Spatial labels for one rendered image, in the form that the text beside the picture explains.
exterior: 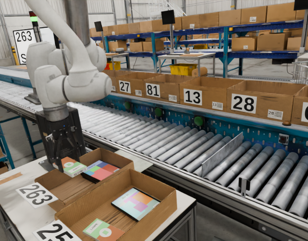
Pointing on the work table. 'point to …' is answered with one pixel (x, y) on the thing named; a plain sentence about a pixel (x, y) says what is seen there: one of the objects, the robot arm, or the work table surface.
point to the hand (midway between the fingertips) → (68, 161)
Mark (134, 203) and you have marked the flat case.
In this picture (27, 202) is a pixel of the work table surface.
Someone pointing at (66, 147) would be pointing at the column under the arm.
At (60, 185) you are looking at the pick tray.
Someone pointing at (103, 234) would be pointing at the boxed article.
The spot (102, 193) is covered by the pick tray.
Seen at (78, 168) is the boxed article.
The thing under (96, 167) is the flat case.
